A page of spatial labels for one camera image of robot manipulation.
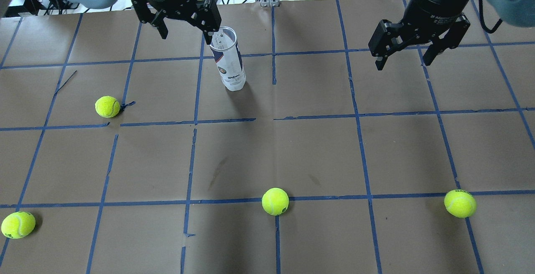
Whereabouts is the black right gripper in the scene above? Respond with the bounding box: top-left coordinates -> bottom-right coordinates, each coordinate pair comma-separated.
368,0 -> 471,71

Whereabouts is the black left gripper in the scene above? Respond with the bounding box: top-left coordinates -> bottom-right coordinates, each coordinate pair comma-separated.
131,0 -> 222,45

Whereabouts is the clear tennis ball can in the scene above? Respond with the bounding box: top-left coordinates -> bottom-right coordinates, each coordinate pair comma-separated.
209,26 -> 246,91

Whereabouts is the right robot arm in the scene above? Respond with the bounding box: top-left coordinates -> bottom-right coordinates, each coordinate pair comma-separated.
368,0 -> 535,70

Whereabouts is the tennis ball on loose tape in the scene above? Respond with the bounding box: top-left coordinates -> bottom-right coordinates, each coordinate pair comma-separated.
95,95 -> 121,118

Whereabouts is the tennis ball by base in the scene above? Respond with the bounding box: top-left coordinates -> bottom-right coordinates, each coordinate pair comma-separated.
443,189 -> 477,218

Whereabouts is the tennis ball near centre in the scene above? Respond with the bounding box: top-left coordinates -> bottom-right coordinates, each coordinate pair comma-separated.
261,187 -> 289,216

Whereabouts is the tennis ball far corner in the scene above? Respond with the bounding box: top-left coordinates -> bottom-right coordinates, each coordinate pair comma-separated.
1,211 -> 36,239

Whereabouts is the brown paper table cover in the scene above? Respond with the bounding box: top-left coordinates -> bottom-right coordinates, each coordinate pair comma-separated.
1,0 -> 535,274

